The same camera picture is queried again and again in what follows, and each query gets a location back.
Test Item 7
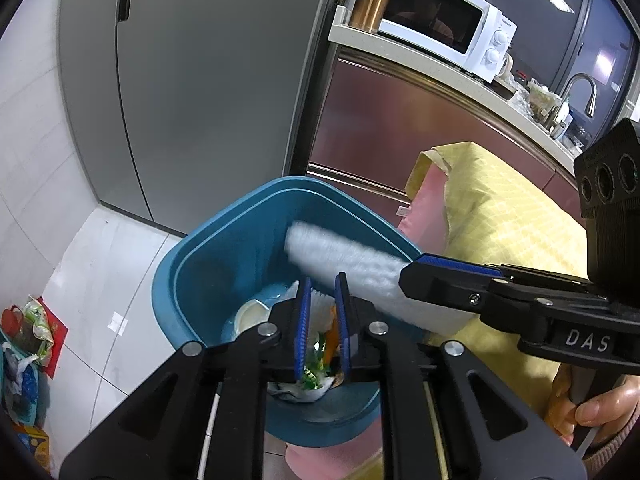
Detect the green orange snack wrapper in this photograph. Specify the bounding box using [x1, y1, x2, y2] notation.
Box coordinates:
[299, 285, 347, 397]

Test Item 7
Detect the colourful cardboard box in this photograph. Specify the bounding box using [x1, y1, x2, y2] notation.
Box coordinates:
[11, 424, 52, 477]

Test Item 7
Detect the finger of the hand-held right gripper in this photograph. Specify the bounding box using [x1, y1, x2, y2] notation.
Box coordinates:
[400, 261, 640, 376]
[417, 255, 608, 302]

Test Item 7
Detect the dark window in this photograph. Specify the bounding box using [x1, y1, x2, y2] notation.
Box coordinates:
[479, 0, 637, 128]

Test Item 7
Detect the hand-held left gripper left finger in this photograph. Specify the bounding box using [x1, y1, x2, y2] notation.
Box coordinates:
[59, 277, 312, 480]

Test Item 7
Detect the pile of floor clutter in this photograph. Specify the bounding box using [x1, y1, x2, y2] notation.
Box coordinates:
[0, 296, 69, 380]

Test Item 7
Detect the person's right hand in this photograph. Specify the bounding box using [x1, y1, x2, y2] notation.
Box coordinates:
[552, 375, 640, 453]

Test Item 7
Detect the steel kitchen faucet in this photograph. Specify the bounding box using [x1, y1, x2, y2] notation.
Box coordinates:
[546, 73, 599, 132]

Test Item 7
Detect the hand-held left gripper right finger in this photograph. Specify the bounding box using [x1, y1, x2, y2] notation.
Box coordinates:
[335, 272, 587, 480]

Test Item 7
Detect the green white plastic bag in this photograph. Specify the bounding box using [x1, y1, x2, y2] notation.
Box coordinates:
[20, 296, 55, 367]

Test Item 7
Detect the grey refrigerator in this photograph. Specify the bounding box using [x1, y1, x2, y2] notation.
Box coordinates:
[57, 0, 347, 239]

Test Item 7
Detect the white microwave oven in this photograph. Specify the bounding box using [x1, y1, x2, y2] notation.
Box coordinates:
[377, 0, 517, 84]

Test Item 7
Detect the yellow quilted tablecloth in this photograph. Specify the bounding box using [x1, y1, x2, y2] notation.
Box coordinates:
[404, 141, 592, 413]

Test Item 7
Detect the white paper tissue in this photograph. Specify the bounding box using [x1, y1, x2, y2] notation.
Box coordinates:
[284, 220, 482, 337]

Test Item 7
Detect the white paper cup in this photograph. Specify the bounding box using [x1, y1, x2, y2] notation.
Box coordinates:
[234, 299, 275, 337]

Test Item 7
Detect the blue plastic packet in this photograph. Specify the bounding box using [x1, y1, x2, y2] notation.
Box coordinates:
[0, 341, 42, 425]

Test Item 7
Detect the light kitchen counter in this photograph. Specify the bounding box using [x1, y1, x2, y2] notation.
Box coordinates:
[327, 5, 587, 173]

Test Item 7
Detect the pink cloth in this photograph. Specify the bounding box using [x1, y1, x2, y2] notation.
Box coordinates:
[285, 164, 449, 480]

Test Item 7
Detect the person's right forearm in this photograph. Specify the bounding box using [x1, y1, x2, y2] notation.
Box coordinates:
[582, 407, 640, 467]

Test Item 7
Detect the pile of counter containers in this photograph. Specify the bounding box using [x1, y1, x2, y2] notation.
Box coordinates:
[514, 77, 576, 141]

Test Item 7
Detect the reddish kitchen cabinet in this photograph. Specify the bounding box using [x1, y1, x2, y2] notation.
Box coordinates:
[306, 42, 581, 211]

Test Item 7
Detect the blue plastic bin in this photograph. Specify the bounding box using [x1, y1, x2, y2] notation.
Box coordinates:
[151, 176, 427, 448]

